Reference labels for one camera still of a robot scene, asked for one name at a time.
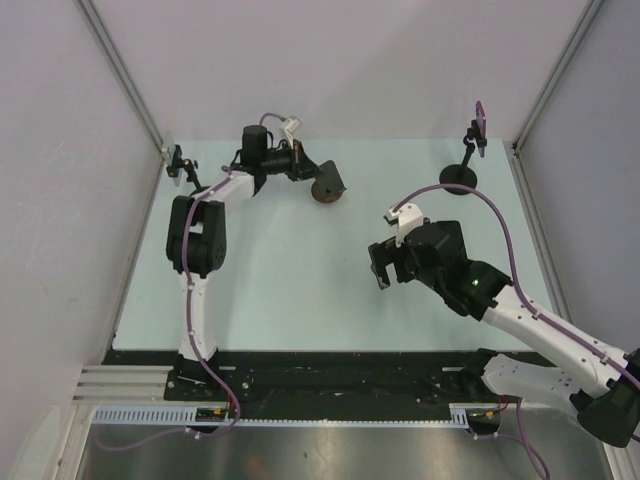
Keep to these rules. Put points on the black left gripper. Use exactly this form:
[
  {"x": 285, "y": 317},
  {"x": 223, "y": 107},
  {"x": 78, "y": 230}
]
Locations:
[{"x": 305, "y": 166}]

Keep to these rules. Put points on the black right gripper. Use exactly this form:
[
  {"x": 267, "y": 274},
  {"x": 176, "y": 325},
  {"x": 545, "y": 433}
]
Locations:
[{"x": 401, "y": 261}]

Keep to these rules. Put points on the grey stand with wooden base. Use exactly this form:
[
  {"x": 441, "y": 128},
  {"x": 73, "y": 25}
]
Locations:
[{"x": 328, "y": 186}]

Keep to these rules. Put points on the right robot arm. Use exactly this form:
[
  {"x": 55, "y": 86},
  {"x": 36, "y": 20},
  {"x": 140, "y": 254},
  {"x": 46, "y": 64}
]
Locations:
[{"x": 595, "y": 383}]

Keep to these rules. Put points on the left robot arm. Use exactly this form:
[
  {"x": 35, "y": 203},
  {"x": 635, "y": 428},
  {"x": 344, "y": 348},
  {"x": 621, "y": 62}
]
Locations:
[{"x": 196, "y": 242}]

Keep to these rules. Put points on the black stand of purple phone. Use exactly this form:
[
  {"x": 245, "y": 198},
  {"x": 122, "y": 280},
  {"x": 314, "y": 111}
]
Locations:
[{"x": 459, "y": 178}]

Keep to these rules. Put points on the purple phone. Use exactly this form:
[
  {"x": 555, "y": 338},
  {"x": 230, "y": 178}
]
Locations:
[{"x": 481, "y": 127}]

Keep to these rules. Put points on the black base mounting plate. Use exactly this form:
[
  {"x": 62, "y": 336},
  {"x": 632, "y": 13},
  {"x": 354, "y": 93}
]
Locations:
[{"x": 350, "y": 385}]

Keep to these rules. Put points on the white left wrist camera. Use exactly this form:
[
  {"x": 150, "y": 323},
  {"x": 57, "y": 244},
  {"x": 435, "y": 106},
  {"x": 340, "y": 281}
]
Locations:
[{"x": 288, "y": 128}]

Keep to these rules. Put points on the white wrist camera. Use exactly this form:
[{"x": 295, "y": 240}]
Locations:
[
  {"x": 288, "y": 128},
  {"x": 405, "y": 218}
]

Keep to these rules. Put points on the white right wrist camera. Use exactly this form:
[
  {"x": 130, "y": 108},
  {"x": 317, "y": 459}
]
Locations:
[{"x": 405, "y": 218}]

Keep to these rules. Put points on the aluminium left corner post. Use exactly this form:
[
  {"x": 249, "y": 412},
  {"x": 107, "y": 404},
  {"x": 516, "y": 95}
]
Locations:
[{"x": 114, "y": 59}]

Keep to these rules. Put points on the aluminium corner post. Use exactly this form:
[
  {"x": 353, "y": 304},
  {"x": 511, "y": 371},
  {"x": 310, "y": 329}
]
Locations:
[
  {"x": 114, "y": 59},
  {"x": 577, "y": 37}
]

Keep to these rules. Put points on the white slotted cable duct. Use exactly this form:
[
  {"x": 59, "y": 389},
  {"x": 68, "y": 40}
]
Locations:
[{"x": 192, "y": 416}]

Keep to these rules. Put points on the aluminium rail front left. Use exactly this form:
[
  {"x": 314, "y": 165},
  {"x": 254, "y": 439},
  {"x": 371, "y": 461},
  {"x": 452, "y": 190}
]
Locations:
[{"x": 101, "y": 384}]

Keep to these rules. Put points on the aluminium right corner post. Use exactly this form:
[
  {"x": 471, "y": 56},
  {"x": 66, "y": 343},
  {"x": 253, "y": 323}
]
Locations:
[{"x": 577, "y": 37}]

